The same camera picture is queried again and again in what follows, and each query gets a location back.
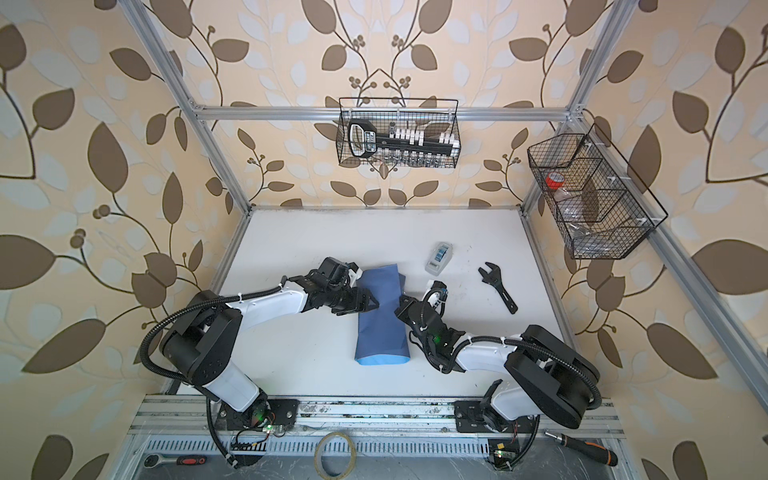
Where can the black wire basket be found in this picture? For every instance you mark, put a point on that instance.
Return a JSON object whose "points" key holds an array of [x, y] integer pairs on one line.
{"points": [[432, 114], [609, 209]]}

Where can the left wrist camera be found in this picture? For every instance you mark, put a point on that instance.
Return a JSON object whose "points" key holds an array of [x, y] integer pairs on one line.
{"points": [[354, 275]]}

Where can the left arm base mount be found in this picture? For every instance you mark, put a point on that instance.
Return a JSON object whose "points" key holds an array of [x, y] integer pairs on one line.
{"points": [[274, 412]]}

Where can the orange black screwdriver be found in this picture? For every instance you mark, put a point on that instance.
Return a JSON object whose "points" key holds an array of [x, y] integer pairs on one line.
{"points": [[590, 450]]}

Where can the black socket set holder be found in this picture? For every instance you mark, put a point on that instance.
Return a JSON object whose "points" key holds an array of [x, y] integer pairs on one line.
{"points": [[365, 141]]}

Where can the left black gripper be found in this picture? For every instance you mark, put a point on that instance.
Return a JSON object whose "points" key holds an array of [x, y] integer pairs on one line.
{"points": [[359, 305]]}

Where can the grey tape dispenser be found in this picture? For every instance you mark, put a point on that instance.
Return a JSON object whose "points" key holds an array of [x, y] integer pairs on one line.
{"points": [[439, 258]]}

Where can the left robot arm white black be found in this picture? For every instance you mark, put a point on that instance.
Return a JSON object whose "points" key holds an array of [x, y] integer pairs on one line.
{"points": [[194, 345]]}

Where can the aluminium mounting rail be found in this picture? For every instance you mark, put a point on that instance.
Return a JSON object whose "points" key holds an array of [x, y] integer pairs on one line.
{"points": [[397, 415]]}

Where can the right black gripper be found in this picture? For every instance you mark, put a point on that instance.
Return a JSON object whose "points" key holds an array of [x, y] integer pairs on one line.
{"points": [[405, 310]]}

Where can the ratchet wrench red handle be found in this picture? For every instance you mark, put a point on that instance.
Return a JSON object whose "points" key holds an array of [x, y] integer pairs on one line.
{"points": [[155, 460]]}

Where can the back black wire basket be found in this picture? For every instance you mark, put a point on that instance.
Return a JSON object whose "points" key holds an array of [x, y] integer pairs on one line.
{"points": [[432, 114]]}

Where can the right black wire basket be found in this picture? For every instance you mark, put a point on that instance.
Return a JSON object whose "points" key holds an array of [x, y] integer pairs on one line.
{"points": [[609, 209]]}

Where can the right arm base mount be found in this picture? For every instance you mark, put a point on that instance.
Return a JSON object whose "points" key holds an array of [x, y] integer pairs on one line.
{"points": [[471, 416]]}

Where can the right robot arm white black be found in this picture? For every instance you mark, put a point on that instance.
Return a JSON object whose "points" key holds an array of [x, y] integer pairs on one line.
{"points": [[541, 375]]}

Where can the black adjustable wrench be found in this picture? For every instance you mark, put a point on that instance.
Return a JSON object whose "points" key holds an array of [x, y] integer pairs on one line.
{"points": [[491, 275]]}

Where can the light blue wrapping paper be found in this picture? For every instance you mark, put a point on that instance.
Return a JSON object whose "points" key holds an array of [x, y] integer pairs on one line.
{"points": [[382, 338]]}

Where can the clear tape roll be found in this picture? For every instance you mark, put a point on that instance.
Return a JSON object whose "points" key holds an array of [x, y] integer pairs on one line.
{"points": [[332, 445]]}

